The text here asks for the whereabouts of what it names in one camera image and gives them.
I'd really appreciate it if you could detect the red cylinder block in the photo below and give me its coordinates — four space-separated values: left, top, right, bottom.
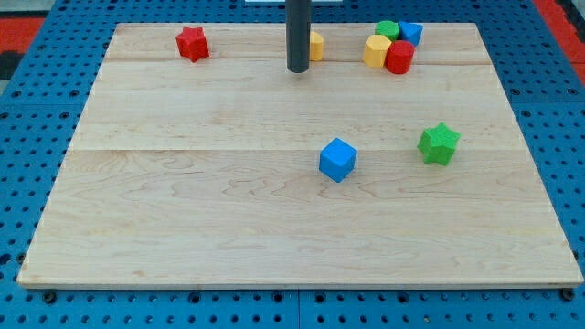
386 40 415 74

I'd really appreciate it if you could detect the yellow hexagon block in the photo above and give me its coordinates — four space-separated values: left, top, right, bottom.
363 35 392 68

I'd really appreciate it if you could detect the blue triangular block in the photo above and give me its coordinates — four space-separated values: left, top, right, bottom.
398 21 424 47

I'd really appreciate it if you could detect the blue cube block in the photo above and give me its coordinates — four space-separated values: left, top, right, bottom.
319 138 357 183

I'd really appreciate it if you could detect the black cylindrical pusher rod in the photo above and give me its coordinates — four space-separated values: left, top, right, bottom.
285 0 311 73

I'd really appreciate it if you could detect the light wooden board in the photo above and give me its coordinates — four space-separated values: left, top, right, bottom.
17 23 583 290

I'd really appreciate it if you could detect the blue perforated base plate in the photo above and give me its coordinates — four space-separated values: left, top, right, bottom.
1 1 584 328

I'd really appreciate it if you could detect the yellow block behind rod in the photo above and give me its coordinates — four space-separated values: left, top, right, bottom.
309 31 324 61

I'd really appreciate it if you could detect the red star block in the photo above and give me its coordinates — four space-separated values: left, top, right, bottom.
175 27 210 62

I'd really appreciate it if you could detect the green cylinder block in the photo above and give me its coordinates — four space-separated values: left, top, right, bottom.
375 20 400 42

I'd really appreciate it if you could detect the green star block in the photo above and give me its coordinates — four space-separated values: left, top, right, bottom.
417 122 461 166

